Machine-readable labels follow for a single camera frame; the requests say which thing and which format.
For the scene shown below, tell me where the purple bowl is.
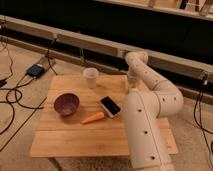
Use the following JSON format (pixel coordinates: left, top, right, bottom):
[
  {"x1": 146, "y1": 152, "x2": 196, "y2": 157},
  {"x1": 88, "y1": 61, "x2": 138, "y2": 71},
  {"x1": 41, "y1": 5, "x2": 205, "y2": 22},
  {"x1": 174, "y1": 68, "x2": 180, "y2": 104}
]
[{"x1": 54, "y1": 93, "x2": 80, "y2": 116}]

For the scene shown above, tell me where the black power adapter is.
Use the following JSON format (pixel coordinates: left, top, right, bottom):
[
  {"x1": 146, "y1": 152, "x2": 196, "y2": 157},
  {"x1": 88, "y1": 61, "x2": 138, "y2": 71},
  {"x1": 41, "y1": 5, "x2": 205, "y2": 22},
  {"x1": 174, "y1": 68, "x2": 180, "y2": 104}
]
[{"x1": 26, "y1": 64, "x2": 45, "y2": 78}]

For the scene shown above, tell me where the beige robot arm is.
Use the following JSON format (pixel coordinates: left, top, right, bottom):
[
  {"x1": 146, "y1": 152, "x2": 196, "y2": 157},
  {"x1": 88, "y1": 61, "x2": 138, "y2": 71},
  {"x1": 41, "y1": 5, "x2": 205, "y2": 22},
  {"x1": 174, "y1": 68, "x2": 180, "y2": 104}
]
[{"x1": 122, "y1": 51, "x2": 183, "y2": 171}]

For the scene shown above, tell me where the long metal rail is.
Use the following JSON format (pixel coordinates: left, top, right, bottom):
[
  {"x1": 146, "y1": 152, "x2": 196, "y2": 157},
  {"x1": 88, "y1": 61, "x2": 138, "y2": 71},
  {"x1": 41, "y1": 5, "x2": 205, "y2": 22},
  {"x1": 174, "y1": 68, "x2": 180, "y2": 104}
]
[{"x1": 0, "y1": 15, "x2": 213, "y2": 81}]

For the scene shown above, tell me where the orange carrot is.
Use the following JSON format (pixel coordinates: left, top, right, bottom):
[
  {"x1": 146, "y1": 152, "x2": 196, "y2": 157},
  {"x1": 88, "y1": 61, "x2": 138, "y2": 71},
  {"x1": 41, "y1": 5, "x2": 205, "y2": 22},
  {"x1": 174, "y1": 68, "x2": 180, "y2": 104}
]
[{"x1": 81, "y1": 112, "x2": 105, "y2": 124}]

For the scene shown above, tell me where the black and white smartphone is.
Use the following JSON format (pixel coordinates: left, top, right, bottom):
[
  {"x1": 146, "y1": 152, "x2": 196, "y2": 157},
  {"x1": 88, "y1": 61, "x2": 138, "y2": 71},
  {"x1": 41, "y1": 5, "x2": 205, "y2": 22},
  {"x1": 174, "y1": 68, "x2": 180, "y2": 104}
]
[{"x1": 100, "y1": 96, "x2": 121, "y2": 118}]

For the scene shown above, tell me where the black floor cable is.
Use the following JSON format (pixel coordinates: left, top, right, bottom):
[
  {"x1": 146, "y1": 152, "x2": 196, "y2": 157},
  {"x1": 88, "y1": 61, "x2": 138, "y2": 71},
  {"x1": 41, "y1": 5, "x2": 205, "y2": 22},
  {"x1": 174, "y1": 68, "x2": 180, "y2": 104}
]
[{"x1": 0, "y1": 39, "x2": 58, "y2": 153}]

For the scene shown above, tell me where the wooden table board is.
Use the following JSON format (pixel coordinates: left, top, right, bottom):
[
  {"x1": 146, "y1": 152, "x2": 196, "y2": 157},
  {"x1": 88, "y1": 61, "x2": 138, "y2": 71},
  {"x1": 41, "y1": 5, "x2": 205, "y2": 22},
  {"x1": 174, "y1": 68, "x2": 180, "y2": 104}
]
[{"x1": 30, "y1": 74, "x2": 179, "y2": 158}]

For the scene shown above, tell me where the black cable right side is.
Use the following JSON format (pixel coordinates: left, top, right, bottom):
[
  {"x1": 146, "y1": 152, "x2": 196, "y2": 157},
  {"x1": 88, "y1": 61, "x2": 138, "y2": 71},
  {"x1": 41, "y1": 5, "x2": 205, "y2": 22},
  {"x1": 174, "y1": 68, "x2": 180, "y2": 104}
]
[{"x1": 193, "y1": 78, "x2": 213, "y2": 168}]

